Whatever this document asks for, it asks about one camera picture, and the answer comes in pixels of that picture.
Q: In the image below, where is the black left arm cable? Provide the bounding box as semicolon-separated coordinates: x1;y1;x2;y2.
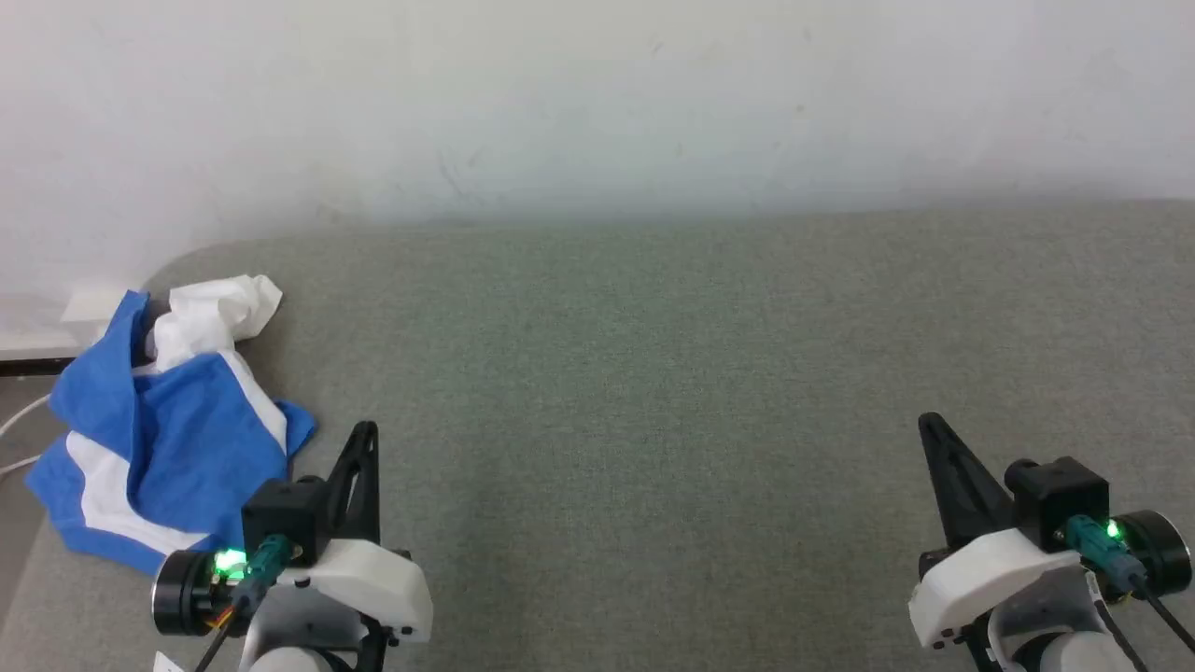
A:
194;579;255;672

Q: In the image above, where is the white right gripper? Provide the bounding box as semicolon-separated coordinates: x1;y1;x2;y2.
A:
909;412;1084;651

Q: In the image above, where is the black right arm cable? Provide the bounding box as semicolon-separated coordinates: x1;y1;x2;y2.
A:
1088;574;1195;672

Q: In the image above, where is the grey fabric sofa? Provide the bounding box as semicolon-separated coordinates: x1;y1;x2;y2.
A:
0;201;1195;672

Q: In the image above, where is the black baseboard strip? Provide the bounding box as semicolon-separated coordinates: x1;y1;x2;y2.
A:
0;354;82;377

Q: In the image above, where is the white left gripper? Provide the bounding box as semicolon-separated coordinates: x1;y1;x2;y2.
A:
278;421;436;646

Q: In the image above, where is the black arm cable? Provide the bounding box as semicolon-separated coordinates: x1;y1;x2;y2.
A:
194;579;255;672
1088;574;1195;672

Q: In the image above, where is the blue and white shirt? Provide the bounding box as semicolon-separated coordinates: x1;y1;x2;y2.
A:
25;273;318;577

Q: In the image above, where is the white wall socket box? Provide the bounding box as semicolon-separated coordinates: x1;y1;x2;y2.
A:
60;284;128;324

